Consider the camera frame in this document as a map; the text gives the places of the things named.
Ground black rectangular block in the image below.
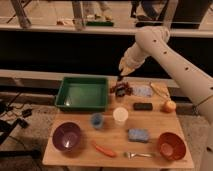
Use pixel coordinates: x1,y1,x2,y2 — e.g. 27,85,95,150
133,103,153,111

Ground yellow-orange fruit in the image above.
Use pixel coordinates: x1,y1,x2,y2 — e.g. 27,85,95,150
162,100,176,113

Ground yellow banana toy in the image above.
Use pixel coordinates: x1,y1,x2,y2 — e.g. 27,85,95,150
150,83,170,99

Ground orange-red bowl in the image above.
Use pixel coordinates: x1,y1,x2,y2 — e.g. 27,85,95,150
157,132,186,161

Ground dark red grapes toy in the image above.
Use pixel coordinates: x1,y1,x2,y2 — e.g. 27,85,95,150
110,85,133,95

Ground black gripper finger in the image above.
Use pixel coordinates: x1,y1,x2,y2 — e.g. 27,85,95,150
117,75,124,81

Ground purple bowl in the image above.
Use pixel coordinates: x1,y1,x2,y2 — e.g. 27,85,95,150
52,122,82,152

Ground orange carrot toy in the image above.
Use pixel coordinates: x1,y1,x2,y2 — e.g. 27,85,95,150
91,142,116,158

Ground green plastic bin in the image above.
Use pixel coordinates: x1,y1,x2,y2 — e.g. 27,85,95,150
55,77,108,111

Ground black cables on floor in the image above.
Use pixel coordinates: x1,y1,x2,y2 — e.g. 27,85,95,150
0,93,34,148

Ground blue plastic cup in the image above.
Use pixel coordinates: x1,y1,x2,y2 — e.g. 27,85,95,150
90,113,104,129

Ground yellow-white gripper body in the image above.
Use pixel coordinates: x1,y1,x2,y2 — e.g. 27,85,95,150
119,57,138,76

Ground white plastic cup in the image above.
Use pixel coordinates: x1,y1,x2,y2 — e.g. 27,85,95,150
113,107,129,126

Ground silver fork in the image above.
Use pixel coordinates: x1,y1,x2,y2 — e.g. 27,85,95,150
124,152,153,159

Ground blue sponge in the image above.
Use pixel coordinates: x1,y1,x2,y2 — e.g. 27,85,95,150
128,129,149,143

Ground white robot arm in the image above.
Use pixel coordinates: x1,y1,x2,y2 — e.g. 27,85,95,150
119,26,213,171

